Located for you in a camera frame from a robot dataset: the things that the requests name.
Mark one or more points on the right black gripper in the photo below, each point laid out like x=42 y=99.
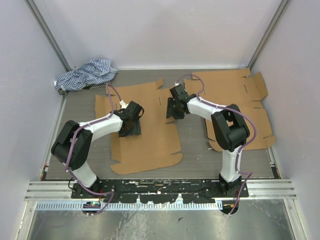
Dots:
x=170 y=112

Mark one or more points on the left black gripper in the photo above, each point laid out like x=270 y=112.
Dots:
x=136 y=131

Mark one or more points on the brown cardboard box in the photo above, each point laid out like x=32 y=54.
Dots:
x=158 y=145

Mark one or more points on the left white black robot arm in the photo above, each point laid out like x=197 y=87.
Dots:
x=73 y=143

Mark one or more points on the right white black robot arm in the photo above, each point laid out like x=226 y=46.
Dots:
x=229 y=126

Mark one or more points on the blue striped crumpled cloth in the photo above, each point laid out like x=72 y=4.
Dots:
x=96 y=73

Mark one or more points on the slotted grey cable duct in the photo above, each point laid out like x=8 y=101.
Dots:
x=85 y=205

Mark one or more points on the aluminium frame rail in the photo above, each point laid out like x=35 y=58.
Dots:
x=48 y=191

